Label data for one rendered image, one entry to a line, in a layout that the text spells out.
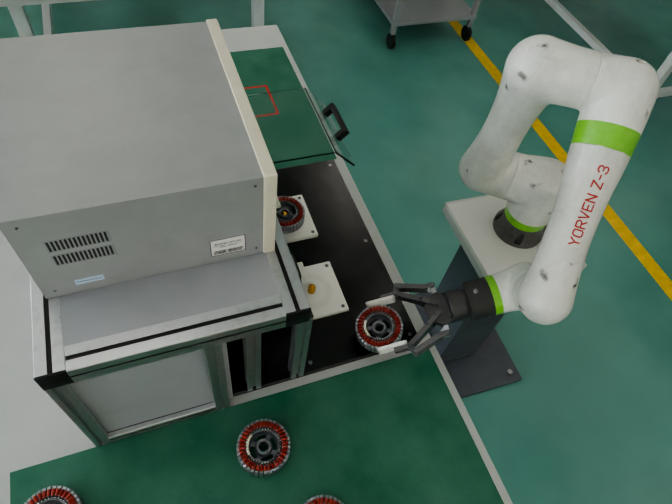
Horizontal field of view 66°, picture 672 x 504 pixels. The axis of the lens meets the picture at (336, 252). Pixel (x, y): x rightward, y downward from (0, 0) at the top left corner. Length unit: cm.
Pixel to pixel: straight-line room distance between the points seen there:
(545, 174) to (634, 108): 38
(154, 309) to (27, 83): 43
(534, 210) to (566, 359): 107
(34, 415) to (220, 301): 55
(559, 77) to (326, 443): 88
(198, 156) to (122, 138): 12
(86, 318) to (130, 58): 46
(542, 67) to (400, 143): 189
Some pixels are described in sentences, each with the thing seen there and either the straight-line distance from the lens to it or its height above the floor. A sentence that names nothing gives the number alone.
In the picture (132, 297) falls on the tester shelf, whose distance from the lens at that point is 95.
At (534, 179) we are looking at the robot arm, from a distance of 143.
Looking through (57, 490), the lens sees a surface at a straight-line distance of 121.
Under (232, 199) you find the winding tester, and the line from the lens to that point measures 84.
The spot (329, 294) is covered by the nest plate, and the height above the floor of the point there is 78.
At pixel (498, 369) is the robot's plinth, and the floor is 2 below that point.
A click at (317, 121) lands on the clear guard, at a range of 131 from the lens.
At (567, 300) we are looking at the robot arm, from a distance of 111.
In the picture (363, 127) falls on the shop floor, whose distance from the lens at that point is 297.
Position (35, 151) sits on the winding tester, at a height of 132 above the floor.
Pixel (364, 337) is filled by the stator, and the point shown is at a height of 83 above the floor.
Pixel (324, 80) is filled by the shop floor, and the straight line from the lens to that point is 325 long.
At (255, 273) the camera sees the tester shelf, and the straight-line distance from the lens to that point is 95.
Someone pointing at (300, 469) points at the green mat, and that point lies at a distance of 119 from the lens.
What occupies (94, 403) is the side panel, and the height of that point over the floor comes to 94.
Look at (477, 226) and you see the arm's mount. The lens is 159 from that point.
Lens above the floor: 191
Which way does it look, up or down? 54 degrees down
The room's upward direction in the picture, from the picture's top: 11 degrees clockwise
